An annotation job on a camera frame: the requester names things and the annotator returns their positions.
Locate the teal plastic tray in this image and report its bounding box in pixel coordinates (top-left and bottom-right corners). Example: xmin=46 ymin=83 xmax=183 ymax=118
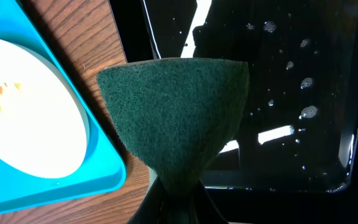
xmin=0 ymin=0 xmax=126 ymax=214

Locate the white plate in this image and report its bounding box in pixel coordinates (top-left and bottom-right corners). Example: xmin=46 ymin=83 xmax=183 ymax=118
xmin=0 ymin=39 xmax=90 ymax=179

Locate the black water tray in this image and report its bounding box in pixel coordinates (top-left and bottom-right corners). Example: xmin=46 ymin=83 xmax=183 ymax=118
xmin=110 ymin=0 xmax=358 ymax=223

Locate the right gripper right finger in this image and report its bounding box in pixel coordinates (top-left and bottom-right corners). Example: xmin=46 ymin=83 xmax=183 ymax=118
xmin=192 ymin=180 xmax=228 ymax=224

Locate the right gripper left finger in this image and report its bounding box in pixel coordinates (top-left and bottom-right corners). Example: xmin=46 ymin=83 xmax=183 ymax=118
xmin=127 ymin=178 xmax=165 ymax=224

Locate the green scouring sponge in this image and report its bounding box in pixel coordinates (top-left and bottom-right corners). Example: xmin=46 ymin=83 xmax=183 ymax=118
xmin=96 ymin=58 xmax=249 ymax=223

